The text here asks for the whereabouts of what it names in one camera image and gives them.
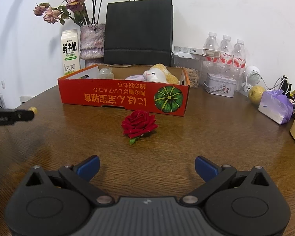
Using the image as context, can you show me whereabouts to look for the red artificial rose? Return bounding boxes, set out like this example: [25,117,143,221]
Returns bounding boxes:
[121,110,158,145]

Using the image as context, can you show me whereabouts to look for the iridescent translucent shower cap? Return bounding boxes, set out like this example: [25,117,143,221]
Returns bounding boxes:
[98,68,114,79]

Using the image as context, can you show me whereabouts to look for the purple fluffy headband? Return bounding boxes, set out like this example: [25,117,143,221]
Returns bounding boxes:
[126,75,145,82]

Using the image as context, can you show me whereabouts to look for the yellow white plush toy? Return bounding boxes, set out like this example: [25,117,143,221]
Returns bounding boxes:
[143,63,179,84]

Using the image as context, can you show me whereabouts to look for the red cardboard tray box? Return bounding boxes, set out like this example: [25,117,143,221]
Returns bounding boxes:
[58,65,190,116]

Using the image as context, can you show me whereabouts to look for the small grey tin box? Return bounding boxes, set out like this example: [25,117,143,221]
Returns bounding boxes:
[204,73,237,98]

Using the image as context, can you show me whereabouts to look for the purple tissue pack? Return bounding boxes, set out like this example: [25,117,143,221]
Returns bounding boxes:
[258,89,293,125]

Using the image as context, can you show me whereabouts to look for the white green milk carton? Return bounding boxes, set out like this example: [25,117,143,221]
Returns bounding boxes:
[61,29,80,75]

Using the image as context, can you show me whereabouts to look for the white round charger device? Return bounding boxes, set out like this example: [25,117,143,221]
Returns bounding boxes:
[239,65,269,97]

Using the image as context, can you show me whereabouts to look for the left plastic water bottle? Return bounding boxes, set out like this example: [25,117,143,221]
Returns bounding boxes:
[201,32,219,80]

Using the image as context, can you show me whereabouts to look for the plastic water bottle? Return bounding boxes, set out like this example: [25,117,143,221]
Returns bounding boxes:
[232,39,246,80]
[218,35,233,76]
[201,32,219,80]

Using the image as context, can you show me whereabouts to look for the clear jar of seeds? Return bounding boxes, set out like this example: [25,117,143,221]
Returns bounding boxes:
[172,55,201,89]

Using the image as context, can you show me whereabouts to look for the middle plastic water bottle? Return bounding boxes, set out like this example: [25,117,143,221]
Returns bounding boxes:
[218,35,233,76]

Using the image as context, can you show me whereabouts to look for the purple mottled ceramic vase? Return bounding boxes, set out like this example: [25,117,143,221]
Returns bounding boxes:
[80,23,105,68]

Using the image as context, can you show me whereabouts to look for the right plastic water bottle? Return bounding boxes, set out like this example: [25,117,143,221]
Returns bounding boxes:
[232,39,246,80]

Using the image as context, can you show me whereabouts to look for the white long carton box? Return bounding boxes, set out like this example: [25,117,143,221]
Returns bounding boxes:
[172,46,222,60]

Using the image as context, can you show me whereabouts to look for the dried pink rose bouquet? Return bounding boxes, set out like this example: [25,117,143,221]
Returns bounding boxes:
[33,0,103,27]

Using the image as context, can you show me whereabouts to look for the black paper shopping bag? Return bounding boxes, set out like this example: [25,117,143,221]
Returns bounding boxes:
[104,0,173,66]

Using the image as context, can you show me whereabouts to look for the black white cable plug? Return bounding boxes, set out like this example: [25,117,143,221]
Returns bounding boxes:
[279,75,292,96]

